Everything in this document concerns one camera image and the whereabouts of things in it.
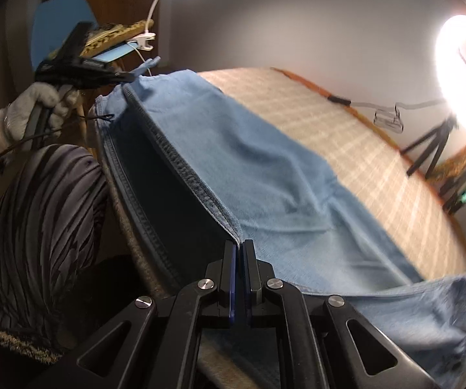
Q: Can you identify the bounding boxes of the light blue denim pants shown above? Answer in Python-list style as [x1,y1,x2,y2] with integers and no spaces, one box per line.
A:
[92,70,466,388]

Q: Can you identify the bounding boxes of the dark striped sleeve forearm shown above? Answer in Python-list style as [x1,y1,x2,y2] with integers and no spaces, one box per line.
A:
[0,144,108,351]

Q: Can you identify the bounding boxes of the left hand white glove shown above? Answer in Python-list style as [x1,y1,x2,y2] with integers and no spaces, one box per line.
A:
[0,83,80,153]

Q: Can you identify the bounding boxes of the blue plastic chair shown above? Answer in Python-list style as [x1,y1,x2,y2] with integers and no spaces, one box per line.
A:
[30,0,141,70]

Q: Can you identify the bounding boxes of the yellow patterned cloth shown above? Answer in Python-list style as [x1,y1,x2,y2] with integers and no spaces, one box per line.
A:
[74,19,154,58]

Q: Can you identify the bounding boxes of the plaid beige bed sheet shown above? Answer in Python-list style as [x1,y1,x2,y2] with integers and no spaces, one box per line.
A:
[201,68,466,279]

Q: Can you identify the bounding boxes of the metal binder clip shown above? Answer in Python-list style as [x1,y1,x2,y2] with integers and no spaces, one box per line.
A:
[372,106,404,135]

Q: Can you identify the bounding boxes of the colourful folded fabric roll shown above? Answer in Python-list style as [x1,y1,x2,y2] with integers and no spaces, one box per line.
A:
[428,146,466,215]

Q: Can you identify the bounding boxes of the black tripod stand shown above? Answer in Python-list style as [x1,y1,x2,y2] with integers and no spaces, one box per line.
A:
[400,114,458,178]

